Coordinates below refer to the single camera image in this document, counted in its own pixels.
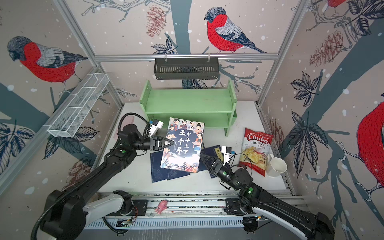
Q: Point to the black hanging wire basket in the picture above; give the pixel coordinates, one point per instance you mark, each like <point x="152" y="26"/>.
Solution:
<point x="187" y="69"/>

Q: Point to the right navy booklet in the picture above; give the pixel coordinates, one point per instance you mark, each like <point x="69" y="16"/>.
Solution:
<point x="214" y="151"/>

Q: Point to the pink pig toy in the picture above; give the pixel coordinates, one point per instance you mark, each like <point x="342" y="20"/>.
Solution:
<point x="161" y="207"/>

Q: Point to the far left navy booklet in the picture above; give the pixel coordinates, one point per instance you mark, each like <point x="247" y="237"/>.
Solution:
<point x="157" y="173"/>

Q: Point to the illustrated Chinese history book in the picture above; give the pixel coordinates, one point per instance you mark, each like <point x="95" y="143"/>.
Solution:
<point x="184" y="154"/>

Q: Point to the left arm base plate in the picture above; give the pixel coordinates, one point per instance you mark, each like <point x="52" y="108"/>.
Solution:
<point x="134" y="208"/>

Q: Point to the green wooden shelf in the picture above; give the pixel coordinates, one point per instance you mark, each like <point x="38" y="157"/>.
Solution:
<point x="216" y="108"/>

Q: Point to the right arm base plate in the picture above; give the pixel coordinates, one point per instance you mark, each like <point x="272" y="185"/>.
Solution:
<point x="242" y="206"/>

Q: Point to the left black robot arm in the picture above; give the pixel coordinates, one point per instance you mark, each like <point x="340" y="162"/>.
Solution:
<point x="64" y="216"/>

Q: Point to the white mesh wall tray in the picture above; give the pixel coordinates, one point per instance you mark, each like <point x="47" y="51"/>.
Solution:
<point x="81" y="102"/>

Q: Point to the red Chuba chips bag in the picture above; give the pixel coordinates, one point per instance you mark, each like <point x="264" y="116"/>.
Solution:
<point x="255" y="149"/>

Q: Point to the pink pencil case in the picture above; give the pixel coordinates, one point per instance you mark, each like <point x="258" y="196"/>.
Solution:
<point x="128" y="120"/>

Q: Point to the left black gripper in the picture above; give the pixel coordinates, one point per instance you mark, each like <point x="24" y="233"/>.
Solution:
<point x="155" y="142"/>

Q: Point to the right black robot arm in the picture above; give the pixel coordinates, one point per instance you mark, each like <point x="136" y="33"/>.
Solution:
<point x="304" y="225"/>

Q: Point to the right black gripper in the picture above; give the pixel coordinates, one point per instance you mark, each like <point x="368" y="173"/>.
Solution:
<point x="217" y="165"/>

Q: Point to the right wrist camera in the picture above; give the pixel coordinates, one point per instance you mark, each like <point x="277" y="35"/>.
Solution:
<point x="227" y="153"/>

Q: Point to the aluminium mounting rail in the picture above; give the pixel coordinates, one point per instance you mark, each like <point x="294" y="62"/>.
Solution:
<point x="186" y="205"/>

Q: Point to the navy booklet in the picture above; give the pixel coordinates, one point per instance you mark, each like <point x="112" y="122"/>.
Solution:
<point x="157" y="173"/>
<point x="175" y="174"/>
<point x="214" y="151"/>

